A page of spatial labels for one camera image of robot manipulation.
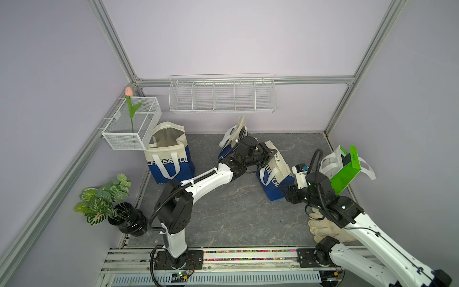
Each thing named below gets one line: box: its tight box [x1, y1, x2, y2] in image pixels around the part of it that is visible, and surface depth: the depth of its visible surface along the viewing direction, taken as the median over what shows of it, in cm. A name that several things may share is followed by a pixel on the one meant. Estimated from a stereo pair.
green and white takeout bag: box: [319, 145, 377, 196], surface depth 78 cm
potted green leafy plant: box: [74, 173, 148, 237], surface depth 69 cm
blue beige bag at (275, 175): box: [255, 140, 296, 202], surface depth 79 cm
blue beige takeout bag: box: [144, 121, 196, 185], surface depth 86 cm
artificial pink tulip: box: [125, 86, 143, 134], surface depth 85 cm
